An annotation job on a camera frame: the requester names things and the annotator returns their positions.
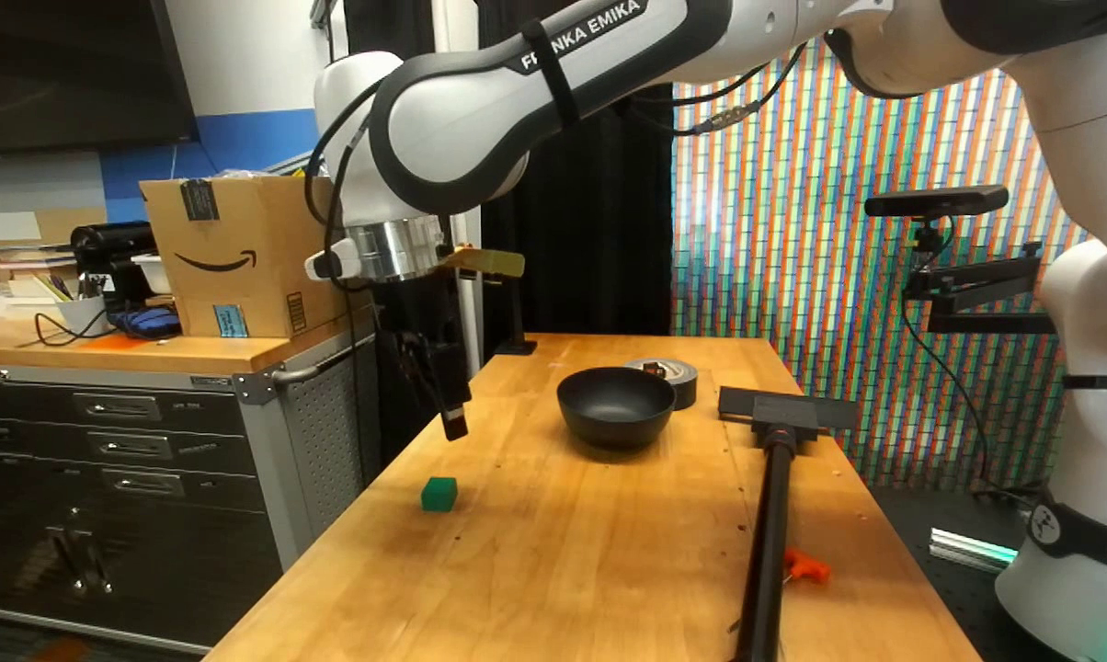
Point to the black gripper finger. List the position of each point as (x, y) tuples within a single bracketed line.
[(454, 408), (422, 361)]

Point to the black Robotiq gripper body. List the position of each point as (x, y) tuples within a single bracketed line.
[(422, 313)]

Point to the small green block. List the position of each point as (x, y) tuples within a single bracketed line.
[(439, 495)]

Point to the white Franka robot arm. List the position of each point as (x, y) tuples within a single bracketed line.
[(478, 110)]

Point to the black bowl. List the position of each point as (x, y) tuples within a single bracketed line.
[(615, 408)]

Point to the black curtain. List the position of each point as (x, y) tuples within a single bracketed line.
[(575, 209)]

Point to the brown cardboard box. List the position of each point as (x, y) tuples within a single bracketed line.
[(240, 258)]

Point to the blue item on workbench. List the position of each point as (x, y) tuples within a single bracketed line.
[(148, 320)]

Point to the black device on workbench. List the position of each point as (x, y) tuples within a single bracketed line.
[(113, 253)]

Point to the grey tool cabinet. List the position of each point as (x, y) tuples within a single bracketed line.
[(123, 490)]

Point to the black tripod pole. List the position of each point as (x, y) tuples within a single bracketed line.
[(770, 528)]

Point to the small orange clip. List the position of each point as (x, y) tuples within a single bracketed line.
[(808, 569)]

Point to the shimmering mesh screen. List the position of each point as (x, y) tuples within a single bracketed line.
[(821, 270)]

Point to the green light strip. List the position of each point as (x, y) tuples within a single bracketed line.
[(976, 547)]

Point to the tan wrist mount plate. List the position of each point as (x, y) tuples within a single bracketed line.
[(494, 264)]

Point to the dark wall television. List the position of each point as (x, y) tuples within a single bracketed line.
[(74, 66)]

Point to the camera on tripod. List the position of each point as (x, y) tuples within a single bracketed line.
[(943, 370)]

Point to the black stereo camera bar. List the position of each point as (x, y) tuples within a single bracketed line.
[(938, 204)]

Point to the black camera on bracket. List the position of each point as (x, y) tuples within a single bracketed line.
[(980, 287)]

